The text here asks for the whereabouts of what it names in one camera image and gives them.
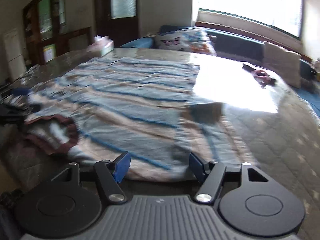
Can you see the striped blue beige sweater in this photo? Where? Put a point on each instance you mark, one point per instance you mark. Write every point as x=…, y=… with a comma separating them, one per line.
x=125, y=100

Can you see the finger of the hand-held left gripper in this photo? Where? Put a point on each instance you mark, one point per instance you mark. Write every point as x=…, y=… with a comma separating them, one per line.
x=20, y=92
x=15, y=115

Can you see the dark wooden display cabinet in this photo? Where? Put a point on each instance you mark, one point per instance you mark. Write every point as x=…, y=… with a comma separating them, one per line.
x=35, y=40

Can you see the pink hair band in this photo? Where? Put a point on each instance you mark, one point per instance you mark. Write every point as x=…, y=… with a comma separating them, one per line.
x=261, y=76

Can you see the blue sofa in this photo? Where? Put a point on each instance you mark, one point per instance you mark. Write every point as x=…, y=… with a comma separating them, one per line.
x=237, y=45

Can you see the butterfly print pillow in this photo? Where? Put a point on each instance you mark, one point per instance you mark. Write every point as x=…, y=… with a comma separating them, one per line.
x=180, y=40

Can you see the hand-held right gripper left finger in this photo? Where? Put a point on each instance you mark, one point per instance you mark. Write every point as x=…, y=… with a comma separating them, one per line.
x=122, y=166

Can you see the beige plain pillow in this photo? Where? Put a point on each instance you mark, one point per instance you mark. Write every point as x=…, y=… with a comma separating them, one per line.
x=282, y=62

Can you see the black remote control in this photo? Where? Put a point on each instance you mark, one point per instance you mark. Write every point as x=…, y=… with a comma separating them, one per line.
x=248, y=66

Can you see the dark wooden door frosted glass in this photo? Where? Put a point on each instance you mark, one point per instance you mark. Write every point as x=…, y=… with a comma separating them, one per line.
x=123, y=0

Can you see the pink green tissue box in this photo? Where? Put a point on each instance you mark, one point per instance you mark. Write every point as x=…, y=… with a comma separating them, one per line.
x=101, y=46

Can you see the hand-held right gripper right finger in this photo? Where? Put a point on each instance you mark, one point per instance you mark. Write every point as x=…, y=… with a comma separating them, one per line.
x=196, y=166

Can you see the green framed window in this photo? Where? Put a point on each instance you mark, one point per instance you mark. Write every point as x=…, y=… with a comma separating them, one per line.
x=250, y=0

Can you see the white refrigerator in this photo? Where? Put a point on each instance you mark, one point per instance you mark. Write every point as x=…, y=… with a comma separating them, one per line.
x=13, y=52

